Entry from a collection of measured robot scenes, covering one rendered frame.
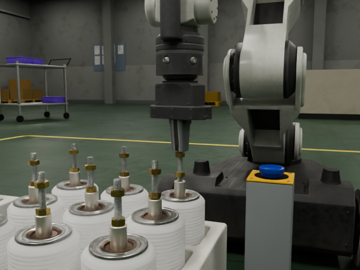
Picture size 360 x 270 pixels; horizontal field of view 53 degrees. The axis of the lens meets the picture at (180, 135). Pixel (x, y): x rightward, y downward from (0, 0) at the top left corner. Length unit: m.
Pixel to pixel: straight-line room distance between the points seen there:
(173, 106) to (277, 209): 0.25
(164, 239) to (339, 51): 10.87
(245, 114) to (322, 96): 5.10
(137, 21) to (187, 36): 11.96
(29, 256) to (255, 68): 0.63
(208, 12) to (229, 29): 10.93
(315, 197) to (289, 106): 0.24
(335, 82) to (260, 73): 5.20
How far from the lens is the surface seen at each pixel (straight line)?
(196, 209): 0.66
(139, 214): 0.59
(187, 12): 0.64
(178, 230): 0.56
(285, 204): 0.57
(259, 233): 0.59
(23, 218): 0.67
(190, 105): 0.62
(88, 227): 0.60
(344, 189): 0.98
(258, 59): 0.89
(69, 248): 0.52
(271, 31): 0.96
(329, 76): 6.06
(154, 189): 0.57
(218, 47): 11.55
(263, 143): 1.12
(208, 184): 1.00
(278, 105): 0.96
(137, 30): 12.53
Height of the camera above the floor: 0.45
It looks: 7 degrees down
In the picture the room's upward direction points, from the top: straight up
